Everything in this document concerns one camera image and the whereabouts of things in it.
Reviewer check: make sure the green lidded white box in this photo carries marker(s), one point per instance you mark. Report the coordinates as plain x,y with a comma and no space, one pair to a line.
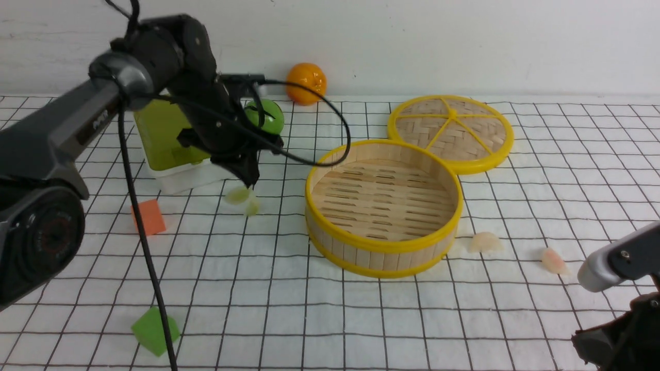
177,169

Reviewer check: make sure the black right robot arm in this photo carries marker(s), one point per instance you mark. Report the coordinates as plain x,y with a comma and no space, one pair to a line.
630,258

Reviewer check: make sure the bamboo steamer lid yellow rim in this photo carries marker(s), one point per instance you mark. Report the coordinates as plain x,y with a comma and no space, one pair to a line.
470,136

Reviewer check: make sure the orange fruit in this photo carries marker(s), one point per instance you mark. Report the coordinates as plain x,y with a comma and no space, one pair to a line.
308,75

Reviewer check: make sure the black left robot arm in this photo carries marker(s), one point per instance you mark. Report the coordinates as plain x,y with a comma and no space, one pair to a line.
43,220

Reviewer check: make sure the green foam cube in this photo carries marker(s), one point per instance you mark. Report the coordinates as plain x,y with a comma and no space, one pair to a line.
148,331

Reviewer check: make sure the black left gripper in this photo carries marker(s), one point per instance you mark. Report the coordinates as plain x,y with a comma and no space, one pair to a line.
213,109

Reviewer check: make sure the pink translucent dumpling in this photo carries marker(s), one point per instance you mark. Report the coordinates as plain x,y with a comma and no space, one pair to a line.
553,262

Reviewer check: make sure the white translucent dumpling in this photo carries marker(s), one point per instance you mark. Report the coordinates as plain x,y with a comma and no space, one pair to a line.
485,242

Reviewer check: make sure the pale green dumpling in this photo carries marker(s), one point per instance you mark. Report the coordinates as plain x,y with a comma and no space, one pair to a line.
253,204

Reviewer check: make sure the orange foam cube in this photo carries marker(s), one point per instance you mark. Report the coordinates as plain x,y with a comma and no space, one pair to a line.
152,218

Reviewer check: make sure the bamboo steamer tray yellow rim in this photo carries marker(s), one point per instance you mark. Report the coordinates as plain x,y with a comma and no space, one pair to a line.
383,209

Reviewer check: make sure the green ball black stripe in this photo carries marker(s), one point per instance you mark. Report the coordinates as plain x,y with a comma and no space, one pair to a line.
273,117

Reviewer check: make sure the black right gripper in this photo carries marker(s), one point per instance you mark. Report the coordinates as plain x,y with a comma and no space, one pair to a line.
630,342

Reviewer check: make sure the green translucent dumpling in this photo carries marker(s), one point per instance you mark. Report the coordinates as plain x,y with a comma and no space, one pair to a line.
238,195

